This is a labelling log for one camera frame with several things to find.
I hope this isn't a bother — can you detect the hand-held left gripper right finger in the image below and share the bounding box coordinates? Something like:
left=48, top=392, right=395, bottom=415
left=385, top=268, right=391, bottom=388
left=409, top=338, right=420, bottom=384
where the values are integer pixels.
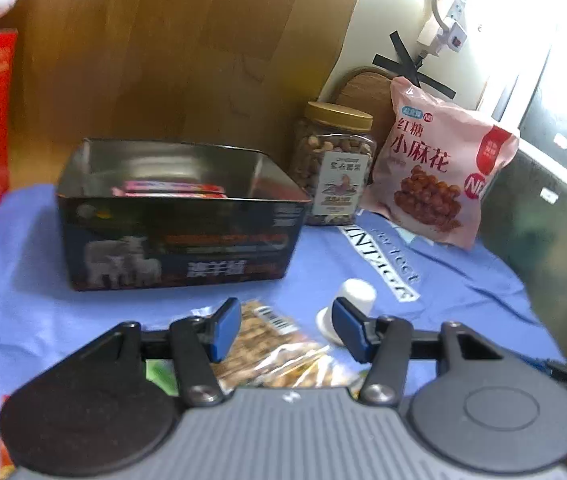
left=332, top=297, right=484, bottom=407

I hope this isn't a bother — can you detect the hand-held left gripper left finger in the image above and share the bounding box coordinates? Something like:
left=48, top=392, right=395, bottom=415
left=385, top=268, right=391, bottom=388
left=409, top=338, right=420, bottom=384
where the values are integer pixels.
left=108, top=297, right=241, bottom=408

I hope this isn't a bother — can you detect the small white cup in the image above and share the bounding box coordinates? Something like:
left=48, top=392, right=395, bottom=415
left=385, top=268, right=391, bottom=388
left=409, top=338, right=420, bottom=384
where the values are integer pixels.
left=316, top=280, right=377, bottom=346

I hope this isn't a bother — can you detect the clear peanut snack packet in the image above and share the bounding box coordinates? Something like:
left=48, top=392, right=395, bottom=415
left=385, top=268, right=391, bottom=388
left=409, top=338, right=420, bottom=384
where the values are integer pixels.
left=226, top=300, right=314, bottom=386

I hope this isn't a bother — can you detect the clear yellow snack packet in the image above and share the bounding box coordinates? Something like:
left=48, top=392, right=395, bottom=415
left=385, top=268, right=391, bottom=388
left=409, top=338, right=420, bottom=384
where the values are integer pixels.
left=258, top=344, right=361, bottom=389

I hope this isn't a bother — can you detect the green snack packet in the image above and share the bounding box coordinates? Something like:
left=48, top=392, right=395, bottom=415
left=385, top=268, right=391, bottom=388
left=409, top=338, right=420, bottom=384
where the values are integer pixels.
left=146, top=359, right=179, bottom=397

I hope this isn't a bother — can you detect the black tin box sheep print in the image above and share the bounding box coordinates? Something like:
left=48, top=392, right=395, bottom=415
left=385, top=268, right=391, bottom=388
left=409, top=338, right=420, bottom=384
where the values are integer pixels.
left=57, top=138, right=313, bottom=292

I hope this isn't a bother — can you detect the pink snack packet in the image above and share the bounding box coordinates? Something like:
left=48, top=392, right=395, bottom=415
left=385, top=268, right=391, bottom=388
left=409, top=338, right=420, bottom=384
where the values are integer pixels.
left=112, top=180, right=228, bottom=199

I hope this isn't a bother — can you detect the dark grey panel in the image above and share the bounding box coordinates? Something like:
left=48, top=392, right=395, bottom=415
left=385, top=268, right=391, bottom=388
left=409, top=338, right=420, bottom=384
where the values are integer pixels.
left=478, top=139, right=567, bottom=361

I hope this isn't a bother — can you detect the clear nut jar gold lid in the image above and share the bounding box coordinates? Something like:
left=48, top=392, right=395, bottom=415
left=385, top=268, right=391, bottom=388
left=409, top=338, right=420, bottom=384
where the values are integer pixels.
left=291, top=101, right=378, bottom=227

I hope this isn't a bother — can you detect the pink snack bag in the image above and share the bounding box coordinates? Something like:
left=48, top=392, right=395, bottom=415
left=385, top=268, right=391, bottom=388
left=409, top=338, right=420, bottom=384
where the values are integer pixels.
left=361, top=76, right=520, bottom=252

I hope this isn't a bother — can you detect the blue printed cloth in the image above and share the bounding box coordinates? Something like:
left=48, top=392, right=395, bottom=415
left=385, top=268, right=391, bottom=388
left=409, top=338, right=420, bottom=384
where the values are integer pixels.
left=0, top=183, right=567, bottom=480

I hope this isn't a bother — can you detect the black tape cross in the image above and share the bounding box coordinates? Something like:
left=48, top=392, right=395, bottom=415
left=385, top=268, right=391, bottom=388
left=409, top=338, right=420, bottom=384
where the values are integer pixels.
left=373, top=31, right=457, bottom=100

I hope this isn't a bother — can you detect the wooden board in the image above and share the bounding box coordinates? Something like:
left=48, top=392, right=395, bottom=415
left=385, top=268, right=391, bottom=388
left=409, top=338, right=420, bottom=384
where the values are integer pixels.
left=0, top=0, right=370, bottom=198

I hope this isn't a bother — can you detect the white power strip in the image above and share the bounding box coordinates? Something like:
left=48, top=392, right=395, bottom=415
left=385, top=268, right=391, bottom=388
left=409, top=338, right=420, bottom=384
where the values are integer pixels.
left=416, top=20, right=467, bottom=57
left=442, top=0, right=467, bottom=27

